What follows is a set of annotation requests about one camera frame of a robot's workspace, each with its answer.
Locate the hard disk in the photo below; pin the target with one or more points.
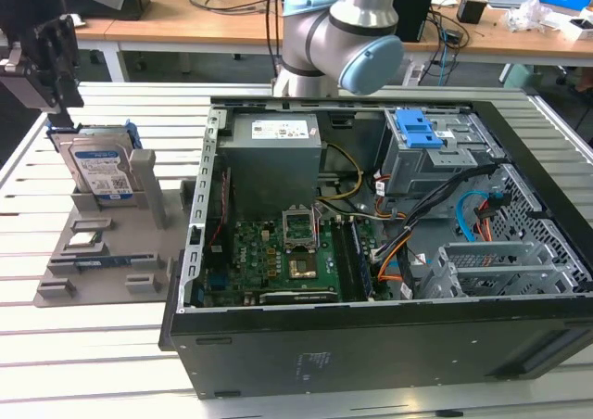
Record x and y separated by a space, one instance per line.
97 164

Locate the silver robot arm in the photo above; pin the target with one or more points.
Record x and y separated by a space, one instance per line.
333 20

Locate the metal disk bay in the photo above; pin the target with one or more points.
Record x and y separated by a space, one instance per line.
445 275

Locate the wooden desk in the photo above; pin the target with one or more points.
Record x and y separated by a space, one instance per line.
208 25
90 29

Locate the silver CPU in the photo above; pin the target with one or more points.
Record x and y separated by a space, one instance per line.
81 239

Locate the grey parts rack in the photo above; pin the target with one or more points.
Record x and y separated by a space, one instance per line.
125 233

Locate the grey power supply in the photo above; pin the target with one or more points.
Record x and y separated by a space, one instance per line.
268 168

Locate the green motherboard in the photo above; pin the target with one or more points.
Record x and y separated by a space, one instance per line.
259 252

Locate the CPU socket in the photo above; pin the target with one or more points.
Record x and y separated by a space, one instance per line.
303 268

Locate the black tower box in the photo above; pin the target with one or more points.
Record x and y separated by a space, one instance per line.
414 16

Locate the white power strip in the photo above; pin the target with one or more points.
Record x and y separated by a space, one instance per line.
414 73

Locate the black graphics card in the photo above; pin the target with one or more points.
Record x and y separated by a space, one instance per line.
296 297

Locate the blue drive latch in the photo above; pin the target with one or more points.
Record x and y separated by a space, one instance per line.
417 129

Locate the black RAM slot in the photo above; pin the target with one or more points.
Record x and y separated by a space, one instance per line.
345 261
362 263

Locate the metal drive cage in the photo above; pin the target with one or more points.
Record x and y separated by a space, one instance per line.
417 168

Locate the small black box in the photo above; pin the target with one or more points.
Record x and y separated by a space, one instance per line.
470 11

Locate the black PC case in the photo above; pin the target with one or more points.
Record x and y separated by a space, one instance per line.
370 359

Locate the clear plastic bag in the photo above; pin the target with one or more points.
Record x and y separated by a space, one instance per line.
528 16

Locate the white box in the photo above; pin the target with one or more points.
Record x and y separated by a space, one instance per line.
567 32

